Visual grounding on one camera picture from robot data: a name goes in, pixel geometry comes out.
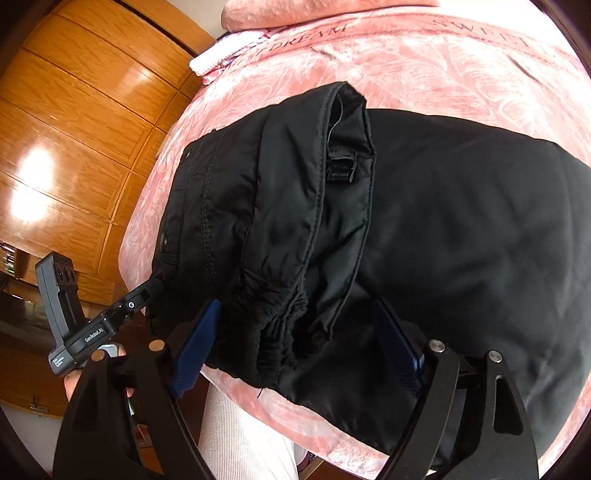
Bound white pink folded towel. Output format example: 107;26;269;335
189;29;277;79

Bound pink pillow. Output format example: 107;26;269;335
221;0;440;33

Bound wooden wardrobe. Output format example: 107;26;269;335
1;1;214;305

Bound white trouser leg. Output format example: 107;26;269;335
198;387;298;480

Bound person left hand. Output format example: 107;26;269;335
63;343;126;401

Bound black padded pants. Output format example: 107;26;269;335
147;83;590;453

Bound pink floral bed blanket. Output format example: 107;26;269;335
117;4;591;478

